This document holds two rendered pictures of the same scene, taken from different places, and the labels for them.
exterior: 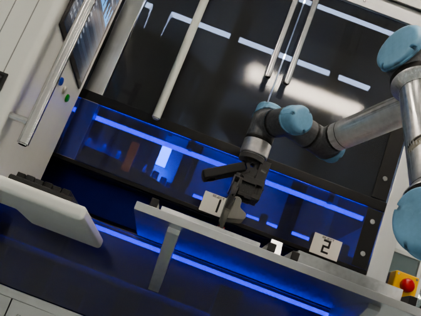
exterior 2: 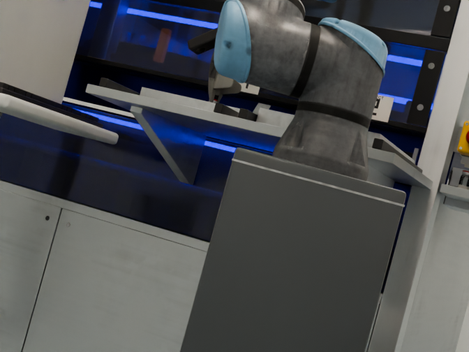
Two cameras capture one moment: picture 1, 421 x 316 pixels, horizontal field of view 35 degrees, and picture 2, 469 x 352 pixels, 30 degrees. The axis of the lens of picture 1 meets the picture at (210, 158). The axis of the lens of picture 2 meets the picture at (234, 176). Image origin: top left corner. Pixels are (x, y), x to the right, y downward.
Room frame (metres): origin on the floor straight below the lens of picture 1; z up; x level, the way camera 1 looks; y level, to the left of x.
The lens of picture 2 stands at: (-0.10, -0.96, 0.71)
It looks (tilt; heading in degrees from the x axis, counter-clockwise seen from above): 2 degrees up; 23
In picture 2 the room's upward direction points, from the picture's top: 15 degrees clockwise
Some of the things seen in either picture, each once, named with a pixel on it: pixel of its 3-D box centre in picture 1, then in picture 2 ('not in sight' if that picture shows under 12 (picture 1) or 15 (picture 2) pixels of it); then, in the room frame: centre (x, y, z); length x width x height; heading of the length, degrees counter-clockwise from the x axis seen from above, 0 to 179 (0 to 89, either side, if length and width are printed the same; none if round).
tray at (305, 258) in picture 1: (329, 282); (339, 143); (1.69, -0.40, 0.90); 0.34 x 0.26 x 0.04; 0
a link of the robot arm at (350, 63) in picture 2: not in sight; (340, 68); (1.17, -0.53, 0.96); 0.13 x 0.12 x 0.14; 119
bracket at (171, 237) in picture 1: (162, 262); (164, 148); (1.70, 0.02, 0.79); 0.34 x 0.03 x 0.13; 0
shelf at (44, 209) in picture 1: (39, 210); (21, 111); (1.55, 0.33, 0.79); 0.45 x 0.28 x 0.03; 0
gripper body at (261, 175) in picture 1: (247, 179); not in sight; (1.68, -0.11, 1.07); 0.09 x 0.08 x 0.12; 90
